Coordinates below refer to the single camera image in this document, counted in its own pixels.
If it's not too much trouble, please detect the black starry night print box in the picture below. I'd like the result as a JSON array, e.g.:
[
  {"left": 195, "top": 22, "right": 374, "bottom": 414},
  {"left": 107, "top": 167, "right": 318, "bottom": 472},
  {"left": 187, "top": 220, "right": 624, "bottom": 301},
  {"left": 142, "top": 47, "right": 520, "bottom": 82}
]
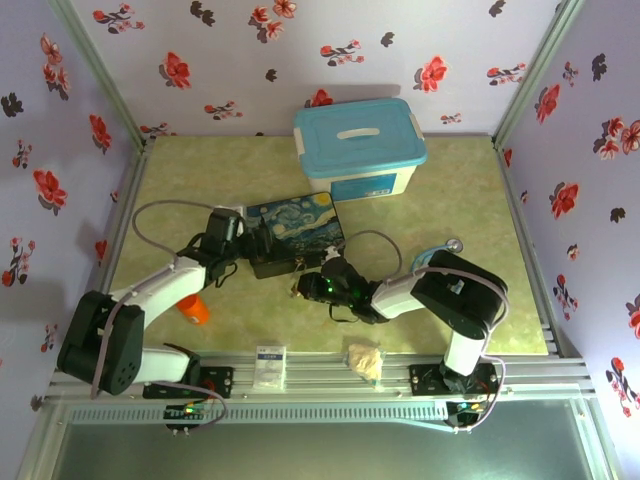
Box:
[{"left": 244, "top": 191, "right": 349, "bottom": 280}]

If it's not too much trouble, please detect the orange cup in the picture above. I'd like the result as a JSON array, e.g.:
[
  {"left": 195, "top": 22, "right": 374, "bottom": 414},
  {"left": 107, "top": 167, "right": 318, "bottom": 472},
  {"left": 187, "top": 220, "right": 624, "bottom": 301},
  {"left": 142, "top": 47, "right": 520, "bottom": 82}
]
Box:
[{"left": 175, "top": 294, "right": 212, "bottom": 326}]

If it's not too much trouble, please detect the clear bag with beige contents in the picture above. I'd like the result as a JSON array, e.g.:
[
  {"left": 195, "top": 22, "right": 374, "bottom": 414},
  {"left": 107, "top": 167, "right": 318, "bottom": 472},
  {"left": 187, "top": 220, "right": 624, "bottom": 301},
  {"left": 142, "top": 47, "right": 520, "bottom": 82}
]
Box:
[{"left": 342, "top": 342, "right": 389, "bottom": 394}]

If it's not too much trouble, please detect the white sealed packet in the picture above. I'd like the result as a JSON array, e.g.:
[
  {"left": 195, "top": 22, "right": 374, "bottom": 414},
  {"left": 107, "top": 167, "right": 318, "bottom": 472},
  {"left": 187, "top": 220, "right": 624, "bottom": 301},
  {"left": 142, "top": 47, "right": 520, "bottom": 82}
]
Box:
[{"left": 253, "top": 343, "right": 289, "bottom": 391}]

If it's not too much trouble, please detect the blue lidded white storage box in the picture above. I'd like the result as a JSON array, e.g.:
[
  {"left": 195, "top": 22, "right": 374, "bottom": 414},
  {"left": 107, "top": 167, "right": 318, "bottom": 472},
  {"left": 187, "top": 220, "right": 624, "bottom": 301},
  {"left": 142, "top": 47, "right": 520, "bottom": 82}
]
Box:
[{"left": 292, "top": 97, "right": 430, "bottom": 204}]

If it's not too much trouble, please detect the small circuit board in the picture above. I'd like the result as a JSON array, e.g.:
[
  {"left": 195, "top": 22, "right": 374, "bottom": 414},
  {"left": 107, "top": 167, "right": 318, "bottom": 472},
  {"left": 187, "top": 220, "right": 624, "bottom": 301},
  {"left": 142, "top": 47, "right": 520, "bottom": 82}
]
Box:
[
  {"left": 446, "top": 399, "right": 491, "bottom": 426},
  {"left": 163, "top": 402, "right": 211, "bottom": 421}
]

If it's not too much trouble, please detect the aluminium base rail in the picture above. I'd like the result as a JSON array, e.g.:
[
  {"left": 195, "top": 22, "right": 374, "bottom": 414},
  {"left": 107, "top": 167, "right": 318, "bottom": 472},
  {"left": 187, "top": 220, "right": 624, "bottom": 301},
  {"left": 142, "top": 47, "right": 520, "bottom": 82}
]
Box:
[{"left": 49, "top": 349, "right": 596, "bottom": 401}]

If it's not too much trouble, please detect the aluminium side rail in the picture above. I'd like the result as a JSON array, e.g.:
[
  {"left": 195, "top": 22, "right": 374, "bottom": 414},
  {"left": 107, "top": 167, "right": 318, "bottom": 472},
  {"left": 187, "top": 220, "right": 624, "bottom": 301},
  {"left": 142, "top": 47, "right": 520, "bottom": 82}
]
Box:
[
  {"left": 492, "top": 134, "right": 569, "bottom": 359},
  {"left": 97, "top": 137, "right": 154, "bottom": 301}
]

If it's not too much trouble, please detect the slotted grey cable duct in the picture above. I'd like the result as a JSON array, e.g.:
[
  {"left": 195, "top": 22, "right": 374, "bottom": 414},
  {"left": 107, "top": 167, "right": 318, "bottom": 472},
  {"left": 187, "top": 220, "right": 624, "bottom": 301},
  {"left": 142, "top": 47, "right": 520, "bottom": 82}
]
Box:
[{"left": 64, "top": 403, "right": 451, "bottom": 425}]

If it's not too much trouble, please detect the aluminium frame post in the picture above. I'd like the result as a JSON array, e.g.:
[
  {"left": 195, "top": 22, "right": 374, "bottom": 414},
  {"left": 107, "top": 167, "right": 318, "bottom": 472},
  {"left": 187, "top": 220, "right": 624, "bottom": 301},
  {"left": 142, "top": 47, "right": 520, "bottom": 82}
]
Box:
[
  {"left": 47, "top": 0, "right": 154, "bottom": 156},
  {"left": 492, "top": 0, "right": 587, "bottom": 151}
]

